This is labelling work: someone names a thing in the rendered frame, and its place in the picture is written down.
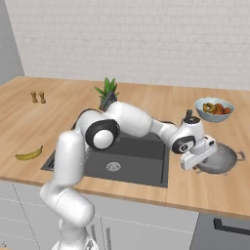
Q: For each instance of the dark grey sink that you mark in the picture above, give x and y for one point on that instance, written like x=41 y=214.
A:
x=130 y=159

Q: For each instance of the pale blue fruit bowl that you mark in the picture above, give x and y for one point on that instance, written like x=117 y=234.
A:
x=214 y=110

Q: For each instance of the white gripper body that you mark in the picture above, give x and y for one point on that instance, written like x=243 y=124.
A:
x=197 y=157

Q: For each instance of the dark grey dishwasher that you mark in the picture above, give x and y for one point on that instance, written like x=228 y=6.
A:
x=221 y=232

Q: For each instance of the yellow banana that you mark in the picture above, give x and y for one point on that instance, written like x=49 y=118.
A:
x=29 y=155

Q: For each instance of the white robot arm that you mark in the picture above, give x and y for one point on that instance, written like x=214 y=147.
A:
x=130 y=121

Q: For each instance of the potted green plant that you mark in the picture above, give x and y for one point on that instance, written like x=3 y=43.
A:
x=107 y=92

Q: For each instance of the small wooden shaker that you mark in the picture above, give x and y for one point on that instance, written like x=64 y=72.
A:
x=33 y=96
x=42 y=97

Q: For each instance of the white cupboard door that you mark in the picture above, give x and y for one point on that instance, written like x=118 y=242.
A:
x=145 y=229
x=35 y=221

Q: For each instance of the grey metal colander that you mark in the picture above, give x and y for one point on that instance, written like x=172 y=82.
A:
x=220 y=159

